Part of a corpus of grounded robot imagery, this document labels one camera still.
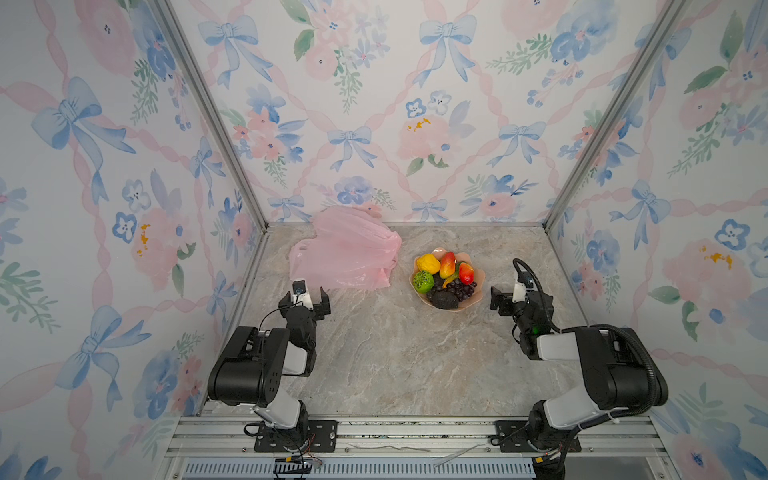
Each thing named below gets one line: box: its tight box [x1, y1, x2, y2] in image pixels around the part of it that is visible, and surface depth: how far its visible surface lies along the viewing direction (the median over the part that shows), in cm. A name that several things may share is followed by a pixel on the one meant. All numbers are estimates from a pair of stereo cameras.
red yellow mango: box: [440, 251, 456, 279], surface depth 99 cm
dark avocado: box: [432, 290, 459, 310], surface depth 92 cm
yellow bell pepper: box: [416, 254, 441, 274], surface depth 100 cm
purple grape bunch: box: [446, 279, 477, 301], surface depth 97 cm
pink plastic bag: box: [288, 205, 402, 290], surface depth 103 cm
